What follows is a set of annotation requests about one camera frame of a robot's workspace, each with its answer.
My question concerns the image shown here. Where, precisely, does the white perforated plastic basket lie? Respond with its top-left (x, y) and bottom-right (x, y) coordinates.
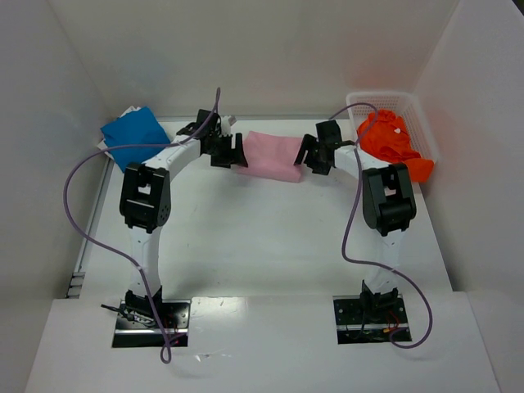
top-left (346, 90), bottom-right (439, 163)

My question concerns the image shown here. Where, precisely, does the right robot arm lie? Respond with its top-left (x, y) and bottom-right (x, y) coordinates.
top-left (294, 120), bottom-right (417, 318)

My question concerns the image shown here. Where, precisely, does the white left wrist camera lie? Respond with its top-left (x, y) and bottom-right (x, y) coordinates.
top-left (220, 115), bottom-right (237, 137)

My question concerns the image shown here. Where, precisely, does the orange crumpled t-shirt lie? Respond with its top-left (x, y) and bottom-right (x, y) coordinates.
top-left (357, 109), bottom-right (435, 183)

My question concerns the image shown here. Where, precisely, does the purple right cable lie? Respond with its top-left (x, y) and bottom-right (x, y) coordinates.
top-left (329, 102), bottom-right (434, 349)

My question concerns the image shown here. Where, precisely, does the blue folded t-shirt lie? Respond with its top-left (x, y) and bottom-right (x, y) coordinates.
top-left (100, 106), bottom-right (172, 174)

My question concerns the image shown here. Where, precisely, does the white folded t-shirt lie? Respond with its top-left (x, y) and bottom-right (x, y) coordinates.
top-left (96, 105), bottom-right (165, 178)

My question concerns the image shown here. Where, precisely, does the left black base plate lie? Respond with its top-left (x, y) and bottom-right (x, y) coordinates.
top-left (106, 300), bottom-right (191, 349)

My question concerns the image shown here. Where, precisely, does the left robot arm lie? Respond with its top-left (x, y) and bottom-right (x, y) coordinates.
top-left (120, 110), bottom-right (248, 319)

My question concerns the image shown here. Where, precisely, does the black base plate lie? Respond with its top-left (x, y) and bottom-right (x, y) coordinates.
top-left (106, 300), bottom-right (191, 349)
top-left (333, 296), bottom-right (412, 345)

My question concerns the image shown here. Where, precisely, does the pink t-shirt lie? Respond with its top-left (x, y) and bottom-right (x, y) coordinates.
top-left (236, 131), bottom-right (302, 183)

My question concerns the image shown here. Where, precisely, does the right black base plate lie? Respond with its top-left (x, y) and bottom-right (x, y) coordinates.
top-left (333, 296), bottom-right (412, 345)

